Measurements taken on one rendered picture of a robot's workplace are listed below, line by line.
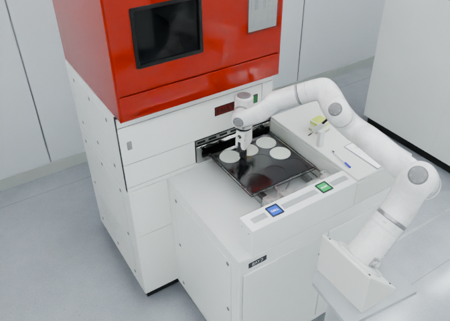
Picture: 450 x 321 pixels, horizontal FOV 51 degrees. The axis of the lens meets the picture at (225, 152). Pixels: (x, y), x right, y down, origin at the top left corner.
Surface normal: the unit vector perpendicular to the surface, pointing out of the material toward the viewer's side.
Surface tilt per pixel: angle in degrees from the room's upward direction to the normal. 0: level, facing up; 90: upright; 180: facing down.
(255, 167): 0
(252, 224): 0
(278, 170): 0
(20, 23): 90
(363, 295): 90
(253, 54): 90
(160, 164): 90
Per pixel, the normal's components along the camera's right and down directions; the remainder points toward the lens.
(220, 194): -0.01, -0.81
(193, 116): 0.54, 0.49
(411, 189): -0.66, 0.36
